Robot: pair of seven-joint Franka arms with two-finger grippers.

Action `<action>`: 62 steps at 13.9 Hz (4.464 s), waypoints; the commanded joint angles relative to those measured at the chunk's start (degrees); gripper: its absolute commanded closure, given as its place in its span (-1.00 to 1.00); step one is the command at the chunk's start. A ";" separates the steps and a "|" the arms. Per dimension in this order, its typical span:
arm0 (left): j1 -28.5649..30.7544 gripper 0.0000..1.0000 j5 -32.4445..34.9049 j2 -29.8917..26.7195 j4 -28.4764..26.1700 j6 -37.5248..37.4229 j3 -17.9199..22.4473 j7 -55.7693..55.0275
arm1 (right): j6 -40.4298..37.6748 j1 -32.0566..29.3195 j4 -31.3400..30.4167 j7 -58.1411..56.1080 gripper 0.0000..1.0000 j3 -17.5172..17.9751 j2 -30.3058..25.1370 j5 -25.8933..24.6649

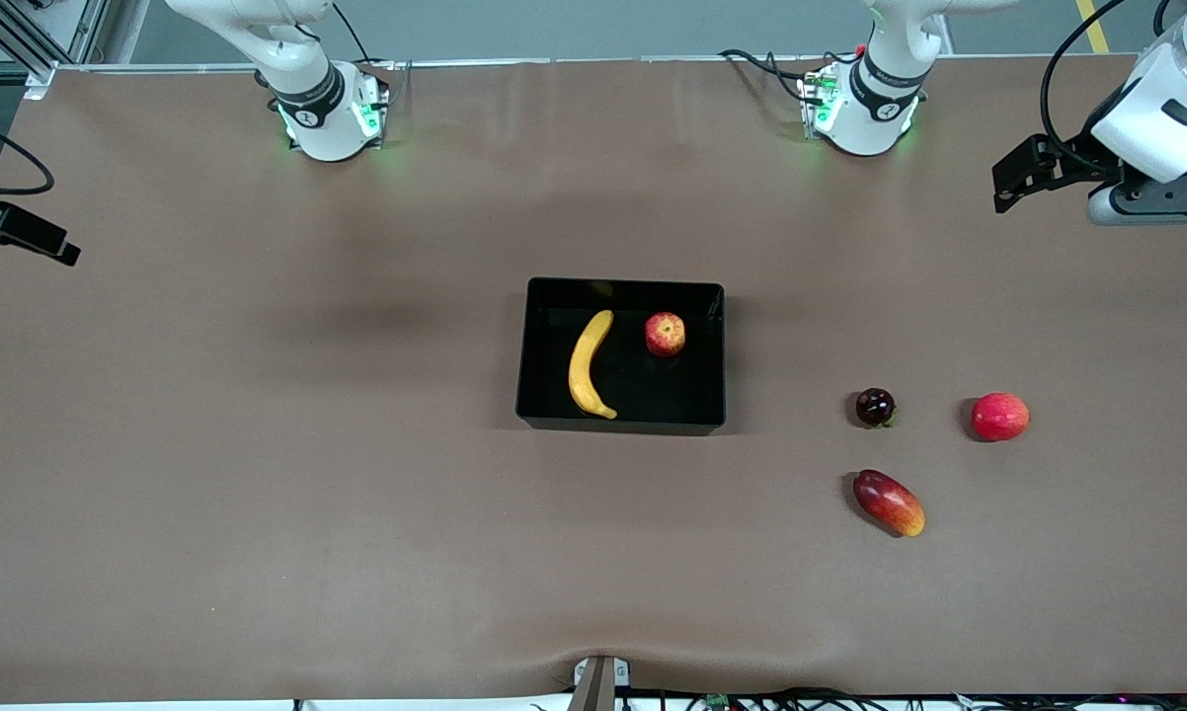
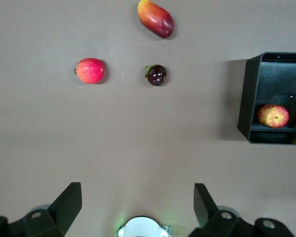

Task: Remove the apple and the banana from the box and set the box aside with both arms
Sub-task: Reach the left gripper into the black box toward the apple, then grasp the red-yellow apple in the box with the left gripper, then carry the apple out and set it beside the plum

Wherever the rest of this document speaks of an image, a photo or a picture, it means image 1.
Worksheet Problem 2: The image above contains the red yellow mango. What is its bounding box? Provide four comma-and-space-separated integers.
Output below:
852, 469, 926, 538

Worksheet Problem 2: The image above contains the black arm base cable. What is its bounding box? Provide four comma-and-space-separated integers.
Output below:
717, 45, 836, 105
331, 0, 402, 72

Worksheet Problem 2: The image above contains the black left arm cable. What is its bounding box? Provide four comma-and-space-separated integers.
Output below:
1039, 0, 1130, 171

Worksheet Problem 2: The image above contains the solid red apple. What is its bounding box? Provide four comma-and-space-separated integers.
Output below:
971, 392, 1032, 442

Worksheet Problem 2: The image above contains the yellow banana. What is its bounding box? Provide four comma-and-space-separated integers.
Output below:
568, 310, 619, 421

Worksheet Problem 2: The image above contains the yellow floor tape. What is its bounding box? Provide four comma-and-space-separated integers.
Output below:
1075, 0, 1114, 55

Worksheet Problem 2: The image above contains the dark purple mangosteen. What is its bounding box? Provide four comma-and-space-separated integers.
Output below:
855, 388, 898, 429

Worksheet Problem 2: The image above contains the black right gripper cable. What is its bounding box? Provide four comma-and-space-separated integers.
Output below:
0, 109, 57, 197

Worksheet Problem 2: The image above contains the grey camera bracket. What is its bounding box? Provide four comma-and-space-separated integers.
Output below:
568, 654, 634, 711

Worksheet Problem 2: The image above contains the aluminium frame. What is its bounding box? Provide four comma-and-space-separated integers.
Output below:
0, 0, 113, 100

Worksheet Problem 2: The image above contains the red yellow striped apple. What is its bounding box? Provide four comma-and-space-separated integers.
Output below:
645, 312, 687, 357

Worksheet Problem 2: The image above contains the black plastic box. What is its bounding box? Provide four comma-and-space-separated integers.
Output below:
515, 277, 728, 436

